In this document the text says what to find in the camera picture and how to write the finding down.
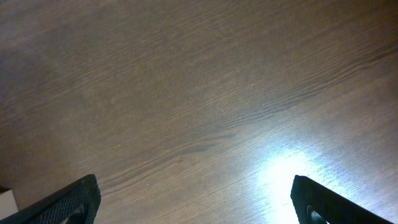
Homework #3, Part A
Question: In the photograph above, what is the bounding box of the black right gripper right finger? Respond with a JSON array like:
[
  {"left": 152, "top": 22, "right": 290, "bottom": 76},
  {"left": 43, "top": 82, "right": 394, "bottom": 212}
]
[{"left": 290, "top": 175, "right": 392, "bottom": 224}]

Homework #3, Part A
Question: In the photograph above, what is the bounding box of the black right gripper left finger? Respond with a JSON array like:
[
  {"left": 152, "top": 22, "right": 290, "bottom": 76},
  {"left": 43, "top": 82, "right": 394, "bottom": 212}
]
[{"left": 1, "top": 174, "right": 101, "bottom": 224}]

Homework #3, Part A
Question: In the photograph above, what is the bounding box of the brown cardboard box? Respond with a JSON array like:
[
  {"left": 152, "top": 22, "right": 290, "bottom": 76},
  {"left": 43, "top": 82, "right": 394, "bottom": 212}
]
[{"left": 0, "top": 187, "right": 19, "bottom": 220}]

